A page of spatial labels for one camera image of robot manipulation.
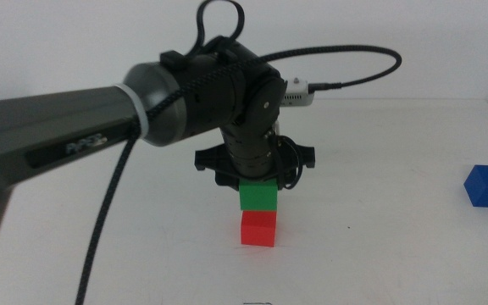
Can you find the red cube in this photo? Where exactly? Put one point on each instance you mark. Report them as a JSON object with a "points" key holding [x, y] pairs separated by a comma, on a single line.
{"points": [[258, 231]]}

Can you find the green cube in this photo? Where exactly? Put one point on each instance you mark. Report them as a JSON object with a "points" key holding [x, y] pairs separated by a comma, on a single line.
{"points": [[258, 195]]}

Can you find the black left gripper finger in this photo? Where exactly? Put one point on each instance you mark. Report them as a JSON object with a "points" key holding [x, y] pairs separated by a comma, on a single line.
{"points": [[283, 183], [227, 182]]}

